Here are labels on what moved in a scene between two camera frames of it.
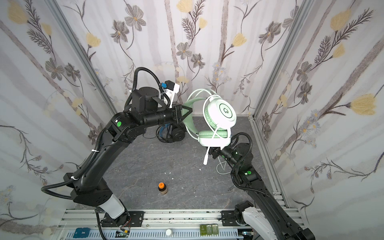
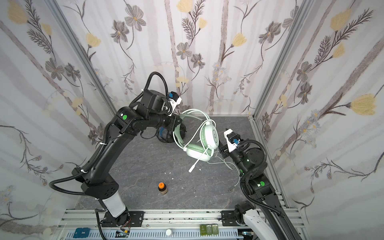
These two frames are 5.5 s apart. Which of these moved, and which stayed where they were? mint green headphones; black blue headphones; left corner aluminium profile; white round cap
Moved: mint green headphones
Stayed: black blue headphones; white round cap; left corner aluminium profile
